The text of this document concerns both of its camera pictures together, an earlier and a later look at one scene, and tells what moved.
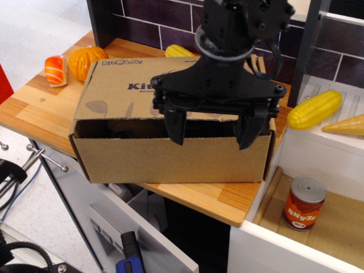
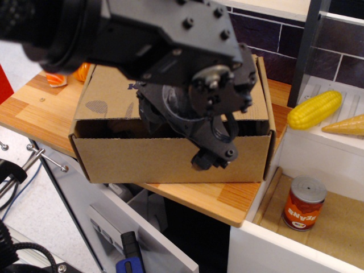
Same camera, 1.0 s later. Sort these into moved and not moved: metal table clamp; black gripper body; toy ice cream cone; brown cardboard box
Moved: black gripper body
Not moved: metal table clamp; brown cardboard box; toy ice cream cone
